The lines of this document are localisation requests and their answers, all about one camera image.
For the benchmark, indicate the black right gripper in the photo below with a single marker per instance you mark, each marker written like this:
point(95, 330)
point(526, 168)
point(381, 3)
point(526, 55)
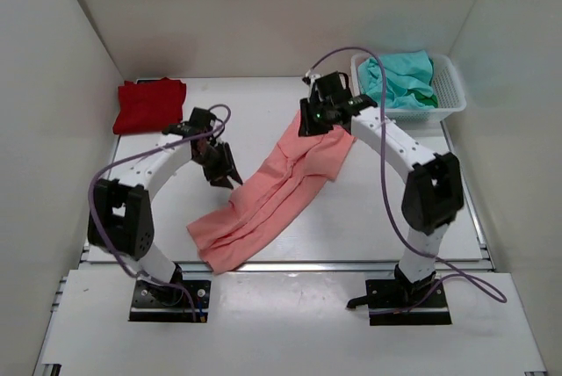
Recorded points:
point(307, 107)

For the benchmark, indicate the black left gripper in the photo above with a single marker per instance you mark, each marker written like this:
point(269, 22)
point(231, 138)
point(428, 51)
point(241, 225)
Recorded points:
point(219, 175)

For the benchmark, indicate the pink t-shirt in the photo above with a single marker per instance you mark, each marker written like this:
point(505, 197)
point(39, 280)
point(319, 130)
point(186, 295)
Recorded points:
point(285, 184)

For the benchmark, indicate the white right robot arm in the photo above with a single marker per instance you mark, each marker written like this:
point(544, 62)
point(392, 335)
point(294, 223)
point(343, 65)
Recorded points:
point(433, 193)

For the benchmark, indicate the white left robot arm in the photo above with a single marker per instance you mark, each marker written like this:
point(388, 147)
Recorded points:
point(121, 220)

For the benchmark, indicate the teal t-shirt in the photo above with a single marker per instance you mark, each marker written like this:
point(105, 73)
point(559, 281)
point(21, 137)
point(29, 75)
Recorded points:
point(404, 72)

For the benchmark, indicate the folded red t-shirt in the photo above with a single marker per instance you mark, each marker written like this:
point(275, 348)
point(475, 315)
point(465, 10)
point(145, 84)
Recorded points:
point(149, 107)

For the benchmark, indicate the green t-shirt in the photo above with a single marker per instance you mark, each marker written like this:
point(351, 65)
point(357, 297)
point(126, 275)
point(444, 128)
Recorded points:
point(424, 101)

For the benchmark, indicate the white plastic basket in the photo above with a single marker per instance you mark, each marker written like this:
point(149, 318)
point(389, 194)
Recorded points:
point(445, 84)

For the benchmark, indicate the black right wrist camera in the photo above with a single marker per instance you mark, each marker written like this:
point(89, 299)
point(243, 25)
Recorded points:
point(334, 90)

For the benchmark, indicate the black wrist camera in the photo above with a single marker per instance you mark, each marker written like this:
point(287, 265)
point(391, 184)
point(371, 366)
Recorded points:
point(201, 121)
point(334, 90)

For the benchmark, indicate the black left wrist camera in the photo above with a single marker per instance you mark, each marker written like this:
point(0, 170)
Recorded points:
point(201, 121)

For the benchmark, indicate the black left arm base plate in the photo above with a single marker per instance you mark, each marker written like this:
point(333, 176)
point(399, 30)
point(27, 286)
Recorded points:
point(152, 303)

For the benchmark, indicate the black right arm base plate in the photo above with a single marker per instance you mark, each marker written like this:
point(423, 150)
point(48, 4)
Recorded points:
point(397, 302)

